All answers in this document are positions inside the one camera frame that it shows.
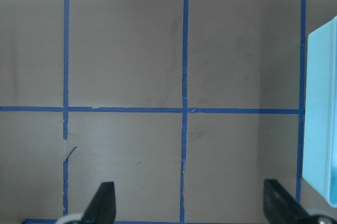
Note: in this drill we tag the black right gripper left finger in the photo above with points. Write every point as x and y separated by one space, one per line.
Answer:
102 208

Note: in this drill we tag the turquoise plastic storage bin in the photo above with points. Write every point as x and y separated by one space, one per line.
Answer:
319 153

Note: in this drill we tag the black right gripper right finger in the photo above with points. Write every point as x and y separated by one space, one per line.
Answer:
279 206

